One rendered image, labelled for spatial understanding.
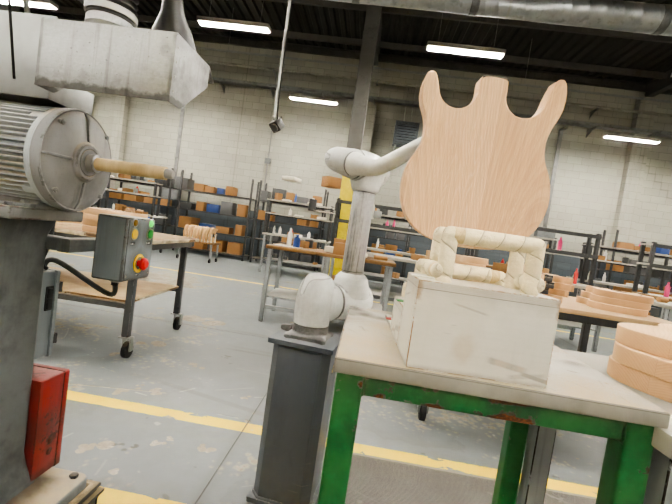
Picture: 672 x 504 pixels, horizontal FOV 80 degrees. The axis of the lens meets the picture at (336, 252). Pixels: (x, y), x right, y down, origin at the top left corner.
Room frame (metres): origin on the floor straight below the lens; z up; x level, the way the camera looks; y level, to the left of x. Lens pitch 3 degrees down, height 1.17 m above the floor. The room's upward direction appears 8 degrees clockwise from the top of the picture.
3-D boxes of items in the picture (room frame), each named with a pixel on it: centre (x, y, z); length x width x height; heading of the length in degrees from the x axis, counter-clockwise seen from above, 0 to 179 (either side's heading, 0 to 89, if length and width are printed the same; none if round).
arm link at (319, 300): (1.74, 0.05, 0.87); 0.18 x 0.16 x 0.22; 130
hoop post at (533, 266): (0.78, -0.38, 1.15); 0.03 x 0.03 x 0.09
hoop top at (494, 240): (0.79, -0.30, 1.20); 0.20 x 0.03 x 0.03; 88
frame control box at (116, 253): (1.28, 0.75, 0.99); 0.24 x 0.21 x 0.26; 86
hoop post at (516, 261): (0.87, -0.39, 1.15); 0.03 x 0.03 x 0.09
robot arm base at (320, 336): (1.74, 0.08, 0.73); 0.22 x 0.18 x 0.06; 78
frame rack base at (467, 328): (0.83, -0.30, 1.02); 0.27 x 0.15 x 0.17; 89
